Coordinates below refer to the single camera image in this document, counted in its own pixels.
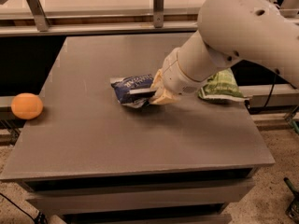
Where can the foam-covered gripper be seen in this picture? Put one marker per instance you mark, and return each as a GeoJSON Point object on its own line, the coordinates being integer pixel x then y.
{"type": "Point", "coordinates": [176, 75]}

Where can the blue chip bag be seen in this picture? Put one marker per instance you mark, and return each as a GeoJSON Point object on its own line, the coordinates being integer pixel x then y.
{"type": "Point", "coordinates": [122, 85]}

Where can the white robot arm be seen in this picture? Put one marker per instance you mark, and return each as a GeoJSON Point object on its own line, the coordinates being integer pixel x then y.
{"type": "Point", "coordinates": [228, 31]}

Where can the green chip bag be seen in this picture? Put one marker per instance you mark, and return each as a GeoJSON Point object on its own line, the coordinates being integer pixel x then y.
{"type": "Point", "coordinates": [221, 87]}

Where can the grey drawer cabinet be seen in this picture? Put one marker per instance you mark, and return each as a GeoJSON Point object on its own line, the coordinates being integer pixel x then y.
{"type": "Point", "coordinates": [88, 159]}

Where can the orange fruit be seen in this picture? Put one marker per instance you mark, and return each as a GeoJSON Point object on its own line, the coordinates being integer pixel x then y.
{"type": "Point", "coordinates": [26, 106]}

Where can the middle metal bracket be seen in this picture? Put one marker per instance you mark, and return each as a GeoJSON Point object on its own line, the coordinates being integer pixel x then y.
{"type": "Point", "coordinates": [158, 13]}

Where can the metal bracket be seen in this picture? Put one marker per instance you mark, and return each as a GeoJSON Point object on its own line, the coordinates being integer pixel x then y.
{"type": "Point", "coordinates": [158, 13]}
{"type": "Point", "coordinates": [41, 21]}

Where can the left metal bracket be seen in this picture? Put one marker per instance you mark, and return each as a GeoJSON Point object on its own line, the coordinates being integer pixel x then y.
{"type": "Point", "coordinates": [41, 21]}

